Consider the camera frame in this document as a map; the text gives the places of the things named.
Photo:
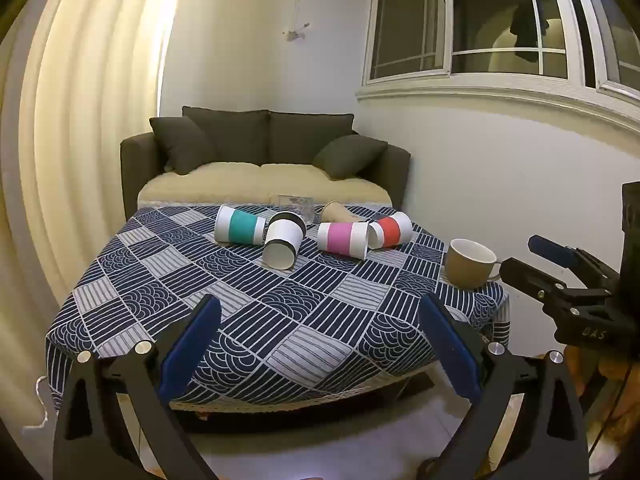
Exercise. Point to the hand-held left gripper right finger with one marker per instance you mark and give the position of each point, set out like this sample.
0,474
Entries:
450,345

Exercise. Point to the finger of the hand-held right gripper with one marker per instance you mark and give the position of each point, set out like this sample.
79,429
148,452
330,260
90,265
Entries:
530,275
552,254

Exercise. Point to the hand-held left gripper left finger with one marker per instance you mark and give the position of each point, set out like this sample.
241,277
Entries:
192,345

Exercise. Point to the red banded white cup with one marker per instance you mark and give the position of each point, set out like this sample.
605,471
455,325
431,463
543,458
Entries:
391,230

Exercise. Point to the teal banded white cup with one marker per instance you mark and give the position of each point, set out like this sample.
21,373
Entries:
242,225

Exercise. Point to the black banded white cup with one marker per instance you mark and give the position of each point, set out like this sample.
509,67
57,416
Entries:
282,240

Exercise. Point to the pink banded white cup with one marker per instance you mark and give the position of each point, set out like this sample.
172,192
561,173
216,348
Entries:
340,238

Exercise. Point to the brown paper cup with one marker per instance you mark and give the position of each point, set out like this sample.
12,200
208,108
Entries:
334,210

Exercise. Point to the tan ceramic mug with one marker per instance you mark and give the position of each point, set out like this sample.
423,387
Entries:
462,270

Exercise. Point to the navy patterned tablecloth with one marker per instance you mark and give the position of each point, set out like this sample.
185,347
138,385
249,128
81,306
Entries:
300,310

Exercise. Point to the cream fleece seat cover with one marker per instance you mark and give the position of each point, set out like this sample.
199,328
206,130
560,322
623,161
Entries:
240,182

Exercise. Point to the white framed window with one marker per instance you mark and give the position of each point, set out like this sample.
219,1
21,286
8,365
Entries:
500,85

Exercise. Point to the clear glass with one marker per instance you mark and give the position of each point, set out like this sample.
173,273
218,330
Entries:
300,204

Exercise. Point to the dark olive sofa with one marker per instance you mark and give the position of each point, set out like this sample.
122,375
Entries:
135,160

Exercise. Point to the dark olive throw pillow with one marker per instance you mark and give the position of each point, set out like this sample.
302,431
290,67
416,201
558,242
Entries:
350,156
182,142

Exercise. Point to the dark olive sofa back cushion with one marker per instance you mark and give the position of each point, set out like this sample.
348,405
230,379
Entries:
305,135
235,135

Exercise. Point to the cream curtain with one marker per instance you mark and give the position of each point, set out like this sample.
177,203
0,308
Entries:
75,135

